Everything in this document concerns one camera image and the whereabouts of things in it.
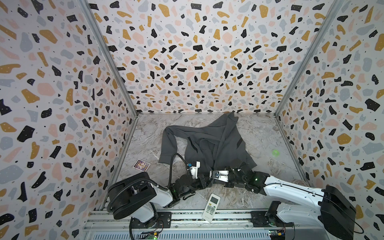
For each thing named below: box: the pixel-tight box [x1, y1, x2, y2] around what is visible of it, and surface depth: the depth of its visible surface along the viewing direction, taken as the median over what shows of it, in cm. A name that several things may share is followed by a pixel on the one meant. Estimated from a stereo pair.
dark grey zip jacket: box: [158, 112, 258, 177], surface depth 102 cm
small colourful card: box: [132, 158, 151, 172], surface depth 94 cm
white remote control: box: [201, 193, 221, 223], surface depth 78 cm
